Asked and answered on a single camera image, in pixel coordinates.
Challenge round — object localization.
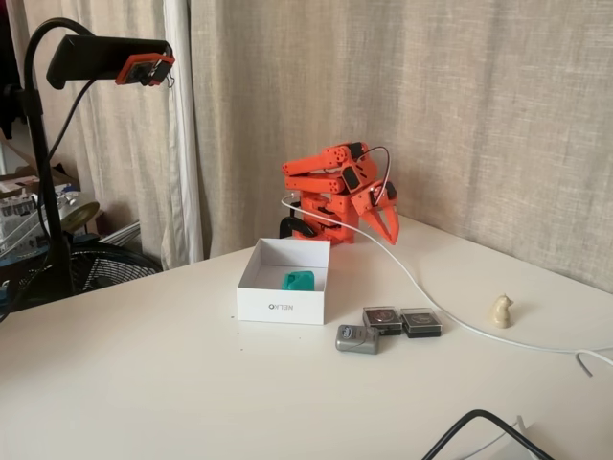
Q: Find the black case with clear lid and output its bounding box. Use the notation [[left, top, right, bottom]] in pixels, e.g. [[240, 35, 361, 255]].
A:
[[399, 307, 444, 340]]

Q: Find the cardboard box with clutter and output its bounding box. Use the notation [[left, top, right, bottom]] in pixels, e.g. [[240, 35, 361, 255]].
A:
[[0, 138, 81, 250]]

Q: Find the beige linen curtain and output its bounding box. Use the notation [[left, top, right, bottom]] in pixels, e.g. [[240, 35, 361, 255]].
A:
[[190, 0, 613, 294]]

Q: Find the black gooseneck stand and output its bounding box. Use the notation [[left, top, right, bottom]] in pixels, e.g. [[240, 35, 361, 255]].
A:
[[21, 17, 97, 301]]

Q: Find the long white cable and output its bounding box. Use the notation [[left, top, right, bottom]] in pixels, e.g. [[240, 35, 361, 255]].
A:
[[280, 193, 613, 378]]

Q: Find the black case with red coin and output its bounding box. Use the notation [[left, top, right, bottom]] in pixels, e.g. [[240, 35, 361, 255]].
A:
[[362, 306, 404, 337]]

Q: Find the thin robot servo wire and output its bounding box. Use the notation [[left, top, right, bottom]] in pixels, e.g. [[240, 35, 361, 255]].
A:
[[358, 147, 395, 203]]

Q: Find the green rounded cube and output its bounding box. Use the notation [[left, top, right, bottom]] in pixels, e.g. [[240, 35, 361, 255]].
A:
[[280, 269, 318, 292]]

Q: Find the orange camera module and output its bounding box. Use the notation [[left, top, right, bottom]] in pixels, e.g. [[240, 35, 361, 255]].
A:
[[114, 54, 176, 89]]

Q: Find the white cardboard box bin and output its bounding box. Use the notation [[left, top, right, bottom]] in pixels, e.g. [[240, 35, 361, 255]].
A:
[[236, 238, 332, 326]]

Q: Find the camera on black stand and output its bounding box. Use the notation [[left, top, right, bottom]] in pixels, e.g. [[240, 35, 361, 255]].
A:
[[7, 0, 206, 270]]

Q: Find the black camera cable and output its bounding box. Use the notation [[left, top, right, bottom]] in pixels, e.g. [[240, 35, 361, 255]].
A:
[[0, 78, 97, 323]]

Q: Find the cream animal figurine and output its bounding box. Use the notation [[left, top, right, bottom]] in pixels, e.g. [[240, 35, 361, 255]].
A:
[[488, 293, 516, 331]]

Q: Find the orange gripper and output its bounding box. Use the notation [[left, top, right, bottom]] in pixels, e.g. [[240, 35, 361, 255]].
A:
[[352, 178, 402, 246]]

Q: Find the black camera holder bar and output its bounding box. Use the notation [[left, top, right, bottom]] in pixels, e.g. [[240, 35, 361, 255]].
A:
[[45, 34, 174, 91]]

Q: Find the black power cable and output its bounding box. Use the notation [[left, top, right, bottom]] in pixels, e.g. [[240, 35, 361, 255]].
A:
[[420, 408, 557, 460]]

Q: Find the black floor fan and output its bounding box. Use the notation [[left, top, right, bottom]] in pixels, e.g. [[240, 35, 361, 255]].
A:
[[0, 241, 165, 311]]

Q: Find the grey metal tin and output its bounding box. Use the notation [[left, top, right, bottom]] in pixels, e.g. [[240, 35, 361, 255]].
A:
[[334, 324, 382, 356]]

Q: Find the gold lamp shade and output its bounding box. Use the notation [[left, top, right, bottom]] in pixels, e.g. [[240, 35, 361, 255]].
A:
[[57, 199, 102, 229]]

